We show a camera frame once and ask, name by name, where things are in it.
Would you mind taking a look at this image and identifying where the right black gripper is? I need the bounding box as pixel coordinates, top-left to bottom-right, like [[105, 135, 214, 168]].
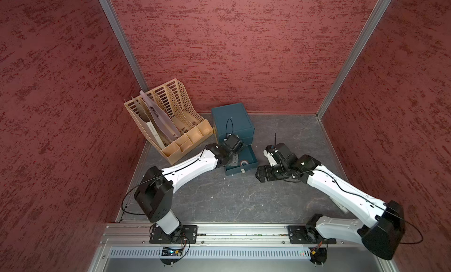
[[255, 162, 291, 183]]

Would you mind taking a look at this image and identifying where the teal three drawer cabinet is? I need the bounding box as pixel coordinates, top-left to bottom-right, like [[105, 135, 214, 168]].
[[211, 103, 258, 176]]

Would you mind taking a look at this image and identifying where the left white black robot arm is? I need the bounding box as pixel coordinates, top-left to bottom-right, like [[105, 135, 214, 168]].
[[133, 134, 245, 236]]

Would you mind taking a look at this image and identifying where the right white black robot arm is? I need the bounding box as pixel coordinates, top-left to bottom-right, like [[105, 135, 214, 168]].
[[256, 143, 405, 260]]

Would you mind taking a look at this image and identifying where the grey translucent folder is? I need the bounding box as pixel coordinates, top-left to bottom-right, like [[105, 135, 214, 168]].
[[140, 91, 180, 141]]

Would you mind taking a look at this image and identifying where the beige plastic file organizer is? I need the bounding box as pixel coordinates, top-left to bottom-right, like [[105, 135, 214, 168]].
[[124, 78, 213, 165]]

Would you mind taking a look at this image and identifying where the white beige paper folder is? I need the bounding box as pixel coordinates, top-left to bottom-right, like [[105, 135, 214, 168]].
[[128, 98, 165, 149]]

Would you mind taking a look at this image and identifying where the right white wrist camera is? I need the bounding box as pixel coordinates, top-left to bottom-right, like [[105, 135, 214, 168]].
[[264, 145, 278, 167]]

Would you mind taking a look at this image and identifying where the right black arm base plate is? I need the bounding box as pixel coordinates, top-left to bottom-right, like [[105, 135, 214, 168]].
[[287, 225, 337, 246]]

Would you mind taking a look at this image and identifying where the aluminium front rail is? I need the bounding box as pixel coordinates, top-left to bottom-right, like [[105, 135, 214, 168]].
[[89, 222, 398, 272]]

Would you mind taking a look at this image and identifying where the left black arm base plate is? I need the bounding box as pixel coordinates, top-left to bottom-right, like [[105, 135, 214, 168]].
[[149, 225, 198, 245]]

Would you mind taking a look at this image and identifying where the left aluminium corner post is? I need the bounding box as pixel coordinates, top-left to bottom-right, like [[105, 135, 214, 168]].
[[98, 0, 149, 91]]

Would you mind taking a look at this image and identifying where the aluminium corner post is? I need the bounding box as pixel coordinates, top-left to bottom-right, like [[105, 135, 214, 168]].
[[316, 0, 392, 121], [98, 0, 149, 91]]

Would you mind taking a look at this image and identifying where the right aluminium corner post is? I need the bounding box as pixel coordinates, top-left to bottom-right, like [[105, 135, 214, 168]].
[[316, 0, 392, 121]]

